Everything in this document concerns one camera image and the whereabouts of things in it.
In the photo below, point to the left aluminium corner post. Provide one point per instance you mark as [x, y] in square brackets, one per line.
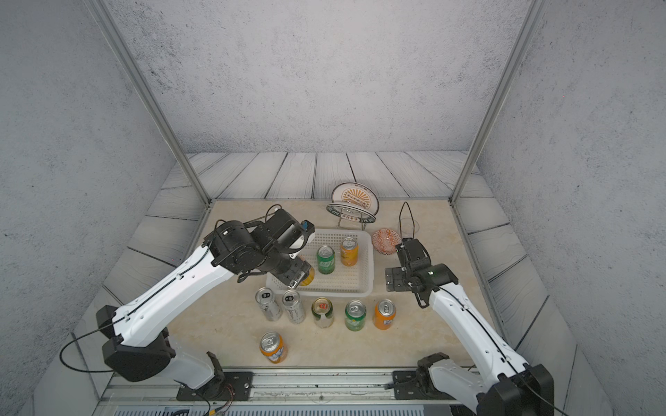
[100, 12]

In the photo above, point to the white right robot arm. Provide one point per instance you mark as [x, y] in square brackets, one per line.
[504, 383]

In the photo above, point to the clear plastic cup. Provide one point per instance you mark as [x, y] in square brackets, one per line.
[408, 227]

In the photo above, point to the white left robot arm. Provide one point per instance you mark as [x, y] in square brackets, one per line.
[138, 345]

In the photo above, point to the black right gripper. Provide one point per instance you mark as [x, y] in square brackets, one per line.
[395, 274]

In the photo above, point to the green Sprite can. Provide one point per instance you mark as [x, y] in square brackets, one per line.
[355, 315]

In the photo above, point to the orange Fanta can front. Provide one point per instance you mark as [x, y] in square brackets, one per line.
[384, 314]

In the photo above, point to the small orange can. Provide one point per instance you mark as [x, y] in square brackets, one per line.
[309, 278]

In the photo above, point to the right aluminium corner post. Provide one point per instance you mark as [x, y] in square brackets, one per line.
[534, 14]

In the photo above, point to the decorated plate upright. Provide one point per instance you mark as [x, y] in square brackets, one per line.
[356, 194]

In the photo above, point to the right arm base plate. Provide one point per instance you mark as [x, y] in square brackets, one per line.
[410, 385]

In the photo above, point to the aluminium rail frame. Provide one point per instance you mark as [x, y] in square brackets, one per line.
[280, 392]

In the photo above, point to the white plastic basket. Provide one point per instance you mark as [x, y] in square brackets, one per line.
[344, 281]

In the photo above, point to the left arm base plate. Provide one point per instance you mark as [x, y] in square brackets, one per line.
[227, 386]

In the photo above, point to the aluminium corner post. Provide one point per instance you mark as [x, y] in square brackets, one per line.
[534, 14]
[100, 12]

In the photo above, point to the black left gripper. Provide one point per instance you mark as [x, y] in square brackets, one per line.
[298, 273]

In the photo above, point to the white Monster can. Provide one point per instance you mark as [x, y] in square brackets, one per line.
[268, 304]
[293, 306]

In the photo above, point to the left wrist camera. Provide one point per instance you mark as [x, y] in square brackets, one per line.
[301, 234]

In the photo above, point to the orange fanta can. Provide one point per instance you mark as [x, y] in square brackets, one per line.
[273, 347]
[384, 314]

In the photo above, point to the orange Fanta can back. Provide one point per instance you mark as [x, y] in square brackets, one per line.
[273, 347]

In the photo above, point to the green gold-top can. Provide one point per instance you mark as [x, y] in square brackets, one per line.
[323, 313]

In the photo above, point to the dark rimmed plate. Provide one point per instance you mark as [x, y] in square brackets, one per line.
[339, 208]

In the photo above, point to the red patterned bowl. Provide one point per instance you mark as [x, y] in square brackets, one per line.
[385, 240]

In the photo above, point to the metal wire plate stand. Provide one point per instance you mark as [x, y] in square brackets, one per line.
[356, 219]

